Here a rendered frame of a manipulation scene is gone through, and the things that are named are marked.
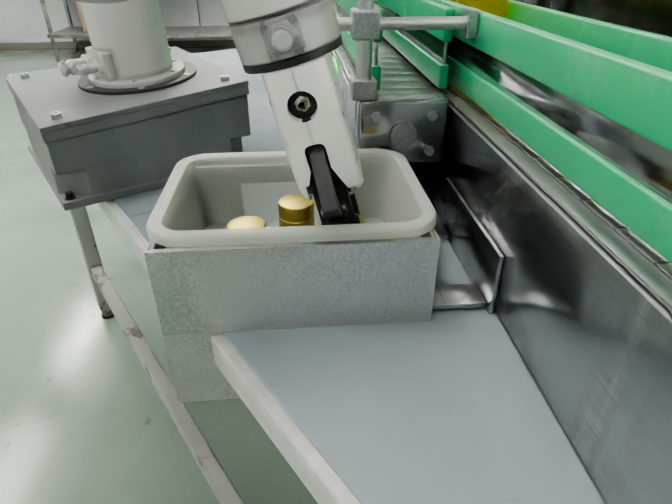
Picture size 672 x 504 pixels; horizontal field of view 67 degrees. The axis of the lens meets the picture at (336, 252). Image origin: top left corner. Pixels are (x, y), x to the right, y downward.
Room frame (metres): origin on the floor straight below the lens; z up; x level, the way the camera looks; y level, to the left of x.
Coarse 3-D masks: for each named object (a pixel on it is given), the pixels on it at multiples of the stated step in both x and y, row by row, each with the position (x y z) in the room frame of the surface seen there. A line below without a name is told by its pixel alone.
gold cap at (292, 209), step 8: (280, 200) 0.43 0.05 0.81; (288, 200) 0.43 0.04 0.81; (296, 200) 0.43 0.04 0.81; (304, 200) 0.43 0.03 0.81; (312, 200) 0.43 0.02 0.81; (280, 208) 0.42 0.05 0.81; (288, 208) 0.42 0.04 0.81; (296, 208) 0.42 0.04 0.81; (304, 208) 0.42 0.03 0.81; (312, 208) 0.42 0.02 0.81; (280, 216) 0.42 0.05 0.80; (288, 216) 0.41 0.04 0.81; (296, 216) 0.41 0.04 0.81; (304, 216) 0.42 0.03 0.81; (312, 216) 0.43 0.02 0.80; (280, 224) 0.42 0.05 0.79; (288, 224) 0.42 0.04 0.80; (296, 224) 0.41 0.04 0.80; (304, 224) 0.42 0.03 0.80; (312, 224) 0.42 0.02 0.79
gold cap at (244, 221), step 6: (246, 216) 0.40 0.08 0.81; (252, 216) 0.40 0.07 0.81; (228, 222) 0.39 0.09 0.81; (234, 222) 0.39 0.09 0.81; (240, 222) 0.39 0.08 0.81; (246, 222) 0.39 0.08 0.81; (252, 222) 0.39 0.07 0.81; (258, 222) 0.39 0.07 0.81; (264, 222) 0.39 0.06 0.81; (228, 228) 0.38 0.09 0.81; (234, 228) 0.38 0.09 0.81
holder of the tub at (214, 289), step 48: (384, 240) 0.33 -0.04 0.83; (432, 240) 0.33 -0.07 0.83; (480, 240) 0.38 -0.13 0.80; (192, 288) 0.32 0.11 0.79; (240, 288) 0.32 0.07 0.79; (288, 288) 0.32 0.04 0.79; (336, 288) 0.33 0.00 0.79; (384, 288) 0.33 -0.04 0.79; (432, 288) 0.33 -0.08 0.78; (480, 288) 0.37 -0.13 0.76
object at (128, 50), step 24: (144, 0) 0.69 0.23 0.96; (96, 24) 0.67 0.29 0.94; (120, 24) 0.67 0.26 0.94; (144, 24) 0.68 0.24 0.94; (96, 48) 0.68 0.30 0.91; (120, 48) 0.67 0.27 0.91; (144, 48) 0.68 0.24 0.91; (168, 48) 0.73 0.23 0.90; (72, 72) 0.67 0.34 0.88; (96, 72) 0.69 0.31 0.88; (120, 72) 0.67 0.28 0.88; (144, 72) 0.68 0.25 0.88; (168, 72) 0.70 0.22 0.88
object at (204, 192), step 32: (192, 160) 0.47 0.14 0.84; (224, 160) 0.48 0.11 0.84; (256, 160) 0.48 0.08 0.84; (288, 160) 0.48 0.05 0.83; (384, 160) 0.49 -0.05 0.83; (192, 192) 0.45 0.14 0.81; (224, 192) 0.47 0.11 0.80; (256, 192) 0.48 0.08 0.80; (288, 192) 0.48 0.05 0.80; (352, 192) 0.48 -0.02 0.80; (384, 192) 0.48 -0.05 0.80; (416, 192) 0.39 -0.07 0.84; (160, 224) 0.33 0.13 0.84; (192, 224) 0.42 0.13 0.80; (224, 224) 0.47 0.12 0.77; (320, 224) 0.47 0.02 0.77; (352, 224) 0.33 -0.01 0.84; (384, 224) 0.33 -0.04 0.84; (416, 224) 0.33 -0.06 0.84
